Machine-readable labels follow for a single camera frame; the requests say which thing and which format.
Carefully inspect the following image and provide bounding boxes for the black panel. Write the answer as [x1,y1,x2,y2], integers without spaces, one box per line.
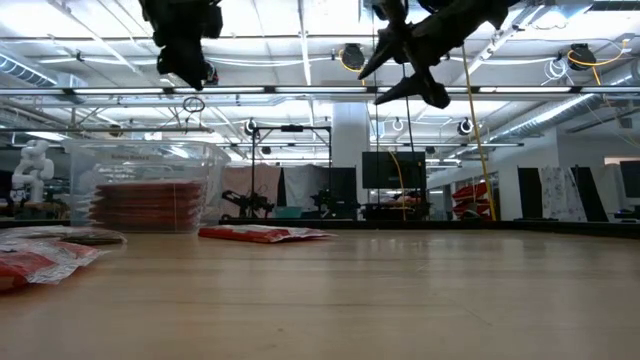
[327,167,359,211]
[571,166,611,223]
[517,167,544,220]

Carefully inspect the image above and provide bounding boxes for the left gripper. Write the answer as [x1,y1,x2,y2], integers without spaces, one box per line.
[138,0,225,92]

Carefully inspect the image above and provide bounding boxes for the patterned white cloth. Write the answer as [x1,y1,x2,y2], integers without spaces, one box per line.
[538,165,589,223]

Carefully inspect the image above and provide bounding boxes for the clear plastic bin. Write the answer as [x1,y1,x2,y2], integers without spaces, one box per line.
[62,138,232,235]

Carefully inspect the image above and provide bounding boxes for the yellow hanging cable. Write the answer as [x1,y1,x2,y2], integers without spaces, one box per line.
[459,42,498,222]

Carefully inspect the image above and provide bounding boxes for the black metal table frame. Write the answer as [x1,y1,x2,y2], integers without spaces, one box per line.
[0,218,640,239]

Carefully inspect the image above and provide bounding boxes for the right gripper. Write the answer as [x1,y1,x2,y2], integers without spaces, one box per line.
[357,0,521,110]

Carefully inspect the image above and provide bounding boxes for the thin yellow cable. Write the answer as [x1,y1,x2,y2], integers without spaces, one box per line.
[387,149,407,221]

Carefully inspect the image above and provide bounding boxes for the red storage bins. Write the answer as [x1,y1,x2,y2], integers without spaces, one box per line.
[451,181,490,216]

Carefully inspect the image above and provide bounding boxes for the black monitor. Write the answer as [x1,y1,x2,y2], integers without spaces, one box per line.
[619,159,640,199]
[361,150,428,190]

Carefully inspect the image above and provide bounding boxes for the black hanging cable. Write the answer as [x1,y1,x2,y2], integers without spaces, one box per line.
[401,64,421,221]
[369,19,381,221]

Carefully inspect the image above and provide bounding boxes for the black background rig frame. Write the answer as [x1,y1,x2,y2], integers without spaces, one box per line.
[249,124,334,221]

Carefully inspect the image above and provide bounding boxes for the low black table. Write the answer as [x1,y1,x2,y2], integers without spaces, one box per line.
[360,201,432,222]

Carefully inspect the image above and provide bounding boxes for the black cable loop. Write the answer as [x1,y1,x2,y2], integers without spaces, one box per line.
[182,95,206,134]

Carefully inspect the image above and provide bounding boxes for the teal box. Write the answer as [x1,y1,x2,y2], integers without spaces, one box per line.
[273,205,304,220]

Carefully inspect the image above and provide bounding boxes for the long light bar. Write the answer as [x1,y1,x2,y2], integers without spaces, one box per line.
[0,85,640,96]

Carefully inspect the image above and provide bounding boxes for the white robot figure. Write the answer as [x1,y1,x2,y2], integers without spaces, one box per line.
[9,138,56,205]

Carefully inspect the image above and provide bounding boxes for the pink cloth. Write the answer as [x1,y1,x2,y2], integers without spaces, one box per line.
[219,164,282,219]

